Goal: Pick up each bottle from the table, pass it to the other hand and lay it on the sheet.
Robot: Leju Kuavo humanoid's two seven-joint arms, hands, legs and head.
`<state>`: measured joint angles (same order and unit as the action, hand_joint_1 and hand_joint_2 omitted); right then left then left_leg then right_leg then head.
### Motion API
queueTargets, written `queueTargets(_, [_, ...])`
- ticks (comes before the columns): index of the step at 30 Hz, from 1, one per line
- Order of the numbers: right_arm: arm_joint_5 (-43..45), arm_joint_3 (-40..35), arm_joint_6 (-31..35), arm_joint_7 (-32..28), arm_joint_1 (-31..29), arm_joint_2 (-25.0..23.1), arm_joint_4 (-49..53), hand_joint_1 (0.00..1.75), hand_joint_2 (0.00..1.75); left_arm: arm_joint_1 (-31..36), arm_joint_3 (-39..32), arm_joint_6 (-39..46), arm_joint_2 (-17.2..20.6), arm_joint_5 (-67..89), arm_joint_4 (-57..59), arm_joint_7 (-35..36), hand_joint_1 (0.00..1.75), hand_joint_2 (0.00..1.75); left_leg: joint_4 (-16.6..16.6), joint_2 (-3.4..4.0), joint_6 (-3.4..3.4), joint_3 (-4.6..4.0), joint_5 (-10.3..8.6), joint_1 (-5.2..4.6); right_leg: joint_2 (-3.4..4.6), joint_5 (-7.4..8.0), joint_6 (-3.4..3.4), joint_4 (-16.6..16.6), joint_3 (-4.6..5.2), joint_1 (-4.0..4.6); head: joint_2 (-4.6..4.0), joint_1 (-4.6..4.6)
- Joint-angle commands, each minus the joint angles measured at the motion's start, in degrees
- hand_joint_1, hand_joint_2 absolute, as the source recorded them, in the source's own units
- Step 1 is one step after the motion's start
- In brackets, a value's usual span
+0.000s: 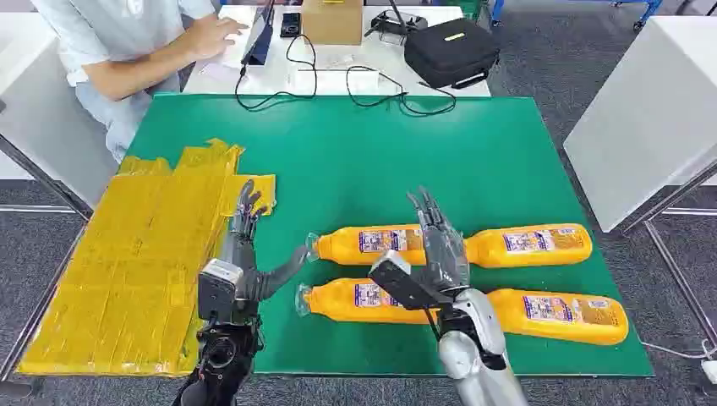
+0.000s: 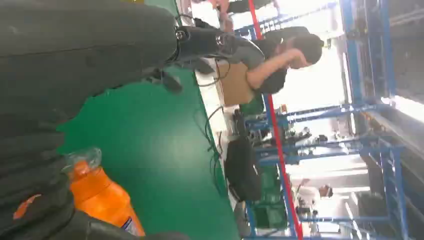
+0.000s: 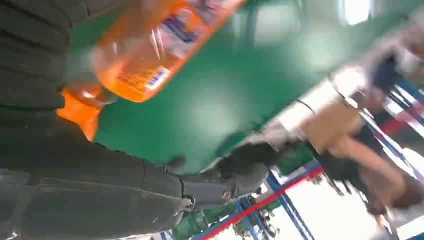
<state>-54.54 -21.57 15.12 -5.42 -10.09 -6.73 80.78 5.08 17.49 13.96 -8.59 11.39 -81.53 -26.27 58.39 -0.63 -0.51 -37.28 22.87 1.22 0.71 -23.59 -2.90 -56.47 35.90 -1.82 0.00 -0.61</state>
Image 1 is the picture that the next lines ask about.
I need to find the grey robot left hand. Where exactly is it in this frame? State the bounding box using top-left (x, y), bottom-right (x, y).
top-left (221, 180), bottom-right (309, 310)

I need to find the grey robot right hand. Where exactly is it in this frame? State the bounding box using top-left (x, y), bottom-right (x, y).
top-left (407, 187), bottom-right (471, 294)

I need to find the person's right hand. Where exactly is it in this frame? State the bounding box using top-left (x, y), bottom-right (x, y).
top-left (183, 14), bottom-right (251, 62)

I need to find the orange drink bottle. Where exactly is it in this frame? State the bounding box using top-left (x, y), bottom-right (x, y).
top-left (485, 288), bottom-right (630, 347)
top-left (305, 223), bottom-right (428, 268)
top-left (463, 223), bottom-right (594, 270)
top-left (295, 277), bottom-right (445, 326)

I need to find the black phone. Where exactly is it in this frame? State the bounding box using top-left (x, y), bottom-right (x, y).
top-left (279, 11), bottom-right (303, 39)

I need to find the person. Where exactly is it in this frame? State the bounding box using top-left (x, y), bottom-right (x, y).
top-left (30, 0), bottom-right (251, 165)

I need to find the yellow sheet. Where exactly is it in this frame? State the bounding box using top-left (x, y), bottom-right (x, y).
top-left (16, 137), bottom-right (278, 378)

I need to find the cardboard box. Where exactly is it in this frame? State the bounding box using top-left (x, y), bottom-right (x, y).
top-left (300, 0), bottom-right (364, 47)

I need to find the green mat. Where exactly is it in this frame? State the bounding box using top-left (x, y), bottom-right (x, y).
top-left (127, 92), bottom-right (655, 378)

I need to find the white table with equipment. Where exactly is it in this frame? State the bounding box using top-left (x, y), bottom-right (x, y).
top-left (183, 4), bottom-right (492, 99)

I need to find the black controller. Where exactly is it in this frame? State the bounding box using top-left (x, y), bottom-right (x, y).
top-left (363, 5), bottom-right (430, 46)

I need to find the white side table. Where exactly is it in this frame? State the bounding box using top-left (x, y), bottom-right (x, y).
top-left (562, 14), bottom-right (717, 348)
top-left (0, 11), bottom-right (137, 221)

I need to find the black carry bag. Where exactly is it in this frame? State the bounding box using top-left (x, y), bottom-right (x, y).
top-left (402, 17), bottom-right (502, 91)

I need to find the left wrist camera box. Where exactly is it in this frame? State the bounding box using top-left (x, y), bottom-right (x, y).
top-left (197, 258), bottom-right (244, 325)

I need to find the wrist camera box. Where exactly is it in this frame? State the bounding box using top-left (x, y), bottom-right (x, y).
top-left (197, 258), bottom-right (244, 325)
top-left (368, 250), bottom-right (454, 312)

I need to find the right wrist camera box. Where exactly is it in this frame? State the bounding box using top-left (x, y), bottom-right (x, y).
top-left (368, 250), bottom-right (454, 312)

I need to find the black cable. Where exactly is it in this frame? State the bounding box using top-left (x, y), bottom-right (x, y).
top-left (233, 33), bottom-right (320, 112)
top-left (344, 64), bottom-right (458, 118)

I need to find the white floor cable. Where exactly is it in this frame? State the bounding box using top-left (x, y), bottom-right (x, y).
top-left (640, 338), bottom-right (717, 361)

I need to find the blue cart frame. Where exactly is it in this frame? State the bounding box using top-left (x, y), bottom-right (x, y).
top-left (489, 0), bottom-right (666, 32)

